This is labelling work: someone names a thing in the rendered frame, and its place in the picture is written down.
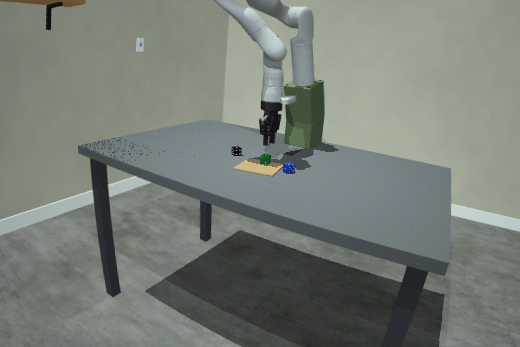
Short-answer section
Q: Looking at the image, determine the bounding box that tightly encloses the black die with white pips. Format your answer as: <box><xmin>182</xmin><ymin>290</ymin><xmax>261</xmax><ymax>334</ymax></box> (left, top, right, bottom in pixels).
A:
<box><xmin>231</xmin><ymin>146</ymin><xmax>242</xmax><ymax>156</ymax></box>

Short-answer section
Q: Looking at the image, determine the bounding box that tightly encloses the blue die with white pips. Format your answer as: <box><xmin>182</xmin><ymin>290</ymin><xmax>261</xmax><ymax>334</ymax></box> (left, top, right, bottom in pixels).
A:
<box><xmin>283</xmin><ymin>163</ymin><xmax>295</xmax><ymax>174</ymax></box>

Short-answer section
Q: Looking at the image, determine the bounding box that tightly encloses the green die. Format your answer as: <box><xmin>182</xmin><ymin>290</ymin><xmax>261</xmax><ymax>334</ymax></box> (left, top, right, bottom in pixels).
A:
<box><xmin>260</xmin><ymin>154</ymin><xmax>271</xmax><ymax>165</ymax></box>

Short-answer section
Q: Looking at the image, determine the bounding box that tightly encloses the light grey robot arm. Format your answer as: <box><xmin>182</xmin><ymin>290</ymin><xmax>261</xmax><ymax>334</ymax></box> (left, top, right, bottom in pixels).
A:
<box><xmin>214</xmin><ymin>0</ymin><xmax>314</xmax><ymax>105</ymax></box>

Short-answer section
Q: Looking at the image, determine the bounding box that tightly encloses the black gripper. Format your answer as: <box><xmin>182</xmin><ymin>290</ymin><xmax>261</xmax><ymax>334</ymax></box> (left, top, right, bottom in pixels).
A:
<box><xmin>259</xmin><ymin>100</ymin><xmax>282</xmax><ymax>147</ymax></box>

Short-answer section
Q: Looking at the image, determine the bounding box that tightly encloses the beige square mat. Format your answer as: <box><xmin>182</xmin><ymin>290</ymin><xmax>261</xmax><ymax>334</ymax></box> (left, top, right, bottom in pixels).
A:
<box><xmin>233</xmin><ymin>158</ymin><xmax>283</xmax><ymax>177</ymax></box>

